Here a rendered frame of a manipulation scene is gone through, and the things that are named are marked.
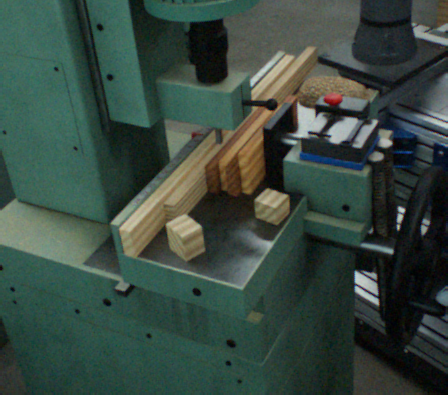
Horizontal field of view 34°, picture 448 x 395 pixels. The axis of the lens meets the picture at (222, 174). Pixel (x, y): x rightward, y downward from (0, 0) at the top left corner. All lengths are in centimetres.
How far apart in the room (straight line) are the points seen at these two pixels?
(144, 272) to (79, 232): 26
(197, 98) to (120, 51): 14
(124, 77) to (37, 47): 14
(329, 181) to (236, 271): 21
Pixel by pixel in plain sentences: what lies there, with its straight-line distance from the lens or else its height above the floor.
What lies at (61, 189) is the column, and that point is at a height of 86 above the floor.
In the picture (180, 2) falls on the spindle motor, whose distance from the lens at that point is 102.
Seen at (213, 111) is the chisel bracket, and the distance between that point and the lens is 113.
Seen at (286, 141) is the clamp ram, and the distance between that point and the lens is 119.
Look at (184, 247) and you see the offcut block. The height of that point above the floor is 93.
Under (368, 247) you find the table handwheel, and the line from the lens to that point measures 119.
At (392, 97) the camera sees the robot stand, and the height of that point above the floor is 74.
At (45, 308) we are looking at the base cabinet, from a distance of 138.
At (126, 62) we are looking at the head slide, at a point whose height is 111.
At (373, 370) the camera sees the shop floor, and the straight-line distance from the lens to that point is 209.
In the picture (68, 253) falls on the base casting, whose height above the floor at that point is 80.
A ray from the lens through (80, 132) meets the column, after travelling 121.
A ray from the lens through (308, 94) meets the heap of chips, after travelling 140.
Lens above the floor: 158
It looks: 34 degrees down
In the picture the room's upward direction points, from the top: 6 degrees counter-clockwise
